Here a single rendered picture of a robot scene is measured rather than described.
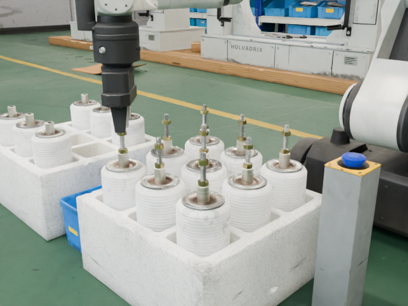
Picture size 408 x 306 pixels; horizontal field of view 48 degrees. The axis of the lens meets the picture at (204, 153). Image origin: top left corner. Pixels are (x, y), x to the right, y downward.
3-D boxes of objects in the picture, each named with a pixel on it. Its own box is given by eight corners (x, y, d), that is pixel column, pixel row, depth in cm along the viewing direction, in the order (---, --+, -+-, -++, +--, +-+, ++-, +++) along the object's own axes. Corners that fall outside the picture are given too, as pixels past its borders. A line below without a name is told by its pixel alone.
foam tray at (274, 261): (204, 213, 130) (204, 153, 124) (325, 269, 104) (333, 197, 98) (82, 268, 104) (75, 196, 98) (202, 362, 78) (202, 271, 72)
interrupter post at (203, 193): (203, 198, 82) (203, 181, 80) (212, 202, 80) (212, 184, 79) (193, 202, 80) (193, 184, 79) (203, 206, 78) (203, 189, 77)
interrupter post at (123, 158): (120, 164, 97) (119, 150, 96) (131, 165, 97) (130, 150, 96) (116, 169, 95) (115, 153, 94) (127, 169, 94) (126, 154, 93)
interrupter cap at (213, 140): (214, 149, 107) (214, 146, 107) (184, 145, 109) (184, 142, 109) (224, 139, 114) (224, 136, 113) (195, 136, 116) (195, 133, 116)
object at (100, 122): (113, 157, 153) (109, 104, 147) (130, 164, 146) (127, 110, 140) (87, 164, 147) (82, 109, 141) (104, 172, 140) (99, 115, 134)
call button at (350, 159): (348, 161, 82) (349, 150, 81) (369, 166, 79) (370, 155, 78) (336, 166, 79) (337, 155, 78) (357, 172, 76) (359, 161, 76)
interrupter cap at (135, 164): (113, 159, 100) (113, 156, 100) (146, 162, 99) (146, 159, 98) (99, 172, 93) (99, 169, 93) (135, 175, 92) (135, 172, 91)
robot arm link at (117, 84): (138, 107, 85) (135, 42, 81) (87, 107, 85) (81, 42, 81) (146, 93, 97) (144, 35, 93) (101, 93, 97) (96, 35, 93)
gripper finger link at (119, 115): (112, 132, 92) (110, 101, 90) (129, 132, 92) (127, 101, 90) (111, 134, 90) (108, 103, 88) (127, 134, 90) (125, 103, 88)
